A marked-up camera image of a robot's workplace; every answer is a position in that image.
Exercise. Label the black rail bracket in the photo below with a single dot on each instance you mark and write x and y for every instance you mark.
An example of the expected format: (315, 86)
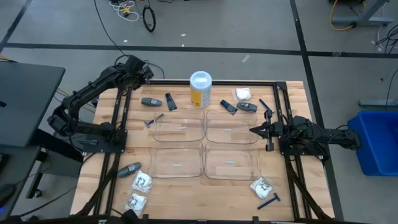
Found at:
(255, 219)

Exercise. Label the white vanity pack bag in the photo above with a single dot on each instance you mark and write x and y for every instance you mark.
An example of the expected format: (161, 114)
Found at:
(243, 93)
(262, 188)
(142, 182)
(136, 203)

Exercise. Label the blue disposable razor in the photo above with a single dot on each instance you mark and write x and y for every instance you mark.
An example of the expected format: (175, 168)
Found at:
(154, 120)
(264, 104)
(269, 201)

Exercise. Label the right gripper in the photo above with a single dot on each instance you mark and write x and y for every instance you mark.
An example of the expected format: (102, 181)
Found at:
(270, 144)

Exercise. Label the blue plastic tub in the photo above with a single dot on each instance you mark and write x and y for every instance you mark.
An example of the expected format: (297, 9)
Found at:
(376, 143)

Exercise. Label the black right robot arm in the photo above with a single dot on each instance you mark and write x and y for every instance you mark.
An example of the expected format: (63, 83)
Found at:
(326, 135)

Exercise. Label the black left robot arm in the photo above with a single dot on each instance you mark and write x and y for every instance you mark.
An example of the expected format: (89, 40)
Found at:
(93, 85)

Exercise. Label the black desk base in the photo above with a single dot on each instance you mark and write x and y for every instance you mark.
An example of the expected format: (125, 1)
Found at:
(62, 163)

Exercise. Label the dark blue squeeze tube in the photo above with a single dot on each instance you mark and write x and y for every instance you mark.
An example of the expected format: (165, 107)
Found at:
(228, 107)
(170, 102)

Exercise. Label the grey desk top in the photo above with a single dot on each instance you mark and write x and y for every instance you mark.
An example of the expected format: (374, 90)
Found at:
(28, 102)

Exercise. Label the grey metal table stand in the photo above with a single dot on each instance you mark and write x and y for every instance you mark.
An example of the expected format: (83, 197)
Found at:
(360, 21)

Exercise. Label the white wipes canister yellow label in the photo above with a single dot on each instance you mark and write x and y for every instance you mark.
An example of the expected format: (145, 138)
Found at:
(200, 93)

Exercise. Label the clear plastic bin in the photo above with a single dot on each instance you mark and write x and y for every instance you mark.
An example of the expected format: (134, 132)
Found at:
(168, 124)
(231, 174)
(175, 155)

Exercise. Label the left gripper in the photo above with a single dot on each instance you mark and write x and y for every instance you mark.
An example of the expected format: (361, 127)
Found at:
(138, 70)

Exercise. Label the clear bin Vanity Pack label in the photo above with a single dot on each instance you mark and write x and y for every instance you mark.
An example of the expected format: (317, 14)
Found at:
(231, 137)

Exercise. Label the grey metal foot bar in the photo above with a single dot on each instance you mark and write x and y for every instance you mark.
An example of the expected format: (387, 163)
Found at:
(379, 103)

